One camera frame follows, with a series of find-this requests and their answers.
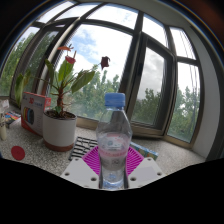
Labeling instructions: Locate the teal patterned flat box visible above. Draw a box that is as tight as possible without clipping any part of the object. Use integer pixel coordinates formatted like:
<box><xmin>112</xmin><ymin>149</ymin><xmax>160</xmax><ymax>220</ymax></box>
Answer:
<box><xmin>129</xmin><ymin>141</ymin><xmax>159</xmax><ymax>162</ymax></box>

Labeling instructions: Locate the red white filament spool box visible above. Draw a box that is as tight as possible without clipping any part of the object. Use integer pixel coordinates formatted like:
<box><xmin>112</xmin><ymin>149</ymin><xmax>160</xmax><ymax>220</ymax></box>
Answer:
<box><xmin>20</xmin><ymin>92</ymin><xmax>52</xmax><ymax>137</ymax></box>

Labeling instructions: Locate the brown framed bay window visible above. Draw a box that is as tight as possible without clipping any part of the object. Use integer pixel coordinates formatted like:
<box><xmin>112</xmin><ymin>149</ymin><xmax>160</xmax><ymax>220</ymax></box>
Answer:
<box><xmin>0</xmin><ymin>1</ymin><xmax>203</xmax><ymax>149</ymax></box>

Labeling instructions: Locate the potted plant in white pot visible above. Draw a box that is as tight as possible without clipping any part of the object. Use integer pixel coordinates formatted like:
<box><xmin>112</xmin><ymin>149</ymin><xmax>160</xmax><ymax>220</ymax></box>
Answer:
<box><xmin>14</xmin><ymin>44</ymin><xmax>111</xmax><ymax>153</ymax></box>

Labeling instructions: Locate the flat round red coaster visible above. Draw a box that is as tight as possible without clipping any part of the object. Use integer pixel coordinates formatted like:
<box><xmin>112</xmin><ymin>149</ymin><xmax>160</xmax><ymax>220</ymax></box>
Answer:
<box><xmin>10</xmin><ymin>145</ymin><xmax>26</xmax><ymax>162</ymax></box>

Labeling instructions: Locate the colourful flat book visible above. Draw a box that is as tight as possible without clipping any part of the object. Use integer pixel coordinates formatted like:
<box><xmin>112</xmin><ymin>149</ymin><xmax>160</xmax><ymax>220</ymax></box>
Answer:
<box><xmin>4</xmin><ymin>111</ymin><xmax>22</xmax><ymax>129</ymax></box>

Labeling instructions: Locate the clear blue-capped water bottle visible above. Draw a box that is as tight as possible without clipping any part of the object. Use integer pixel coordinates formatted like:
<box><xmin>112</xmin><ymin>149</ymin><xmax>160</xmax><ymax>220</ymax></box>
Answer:
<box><xmin>95</xmin><ymin>92</ymin><xmax>134</xmax><ymax>191</ymax></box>

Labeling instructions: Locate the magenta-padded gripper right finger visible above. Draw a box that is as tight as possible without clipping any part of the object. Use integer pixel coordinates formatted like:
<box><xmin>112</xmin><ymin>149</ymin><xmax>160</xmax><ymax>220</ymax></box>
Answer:
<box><xmin>125</xmin><ymin>146</ymin><xmax>165</xmax><ymax>190</ymax></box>

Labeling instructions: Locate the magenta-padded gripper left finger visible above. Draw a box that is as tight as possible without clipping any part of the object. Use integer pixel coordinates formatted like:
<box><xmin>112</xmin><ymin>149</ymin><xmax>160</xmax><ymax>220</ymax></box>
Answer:
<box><xmin>60</xmin><ymin>145</ymin><xmax>101</xmax><ymax>190</ymax></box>

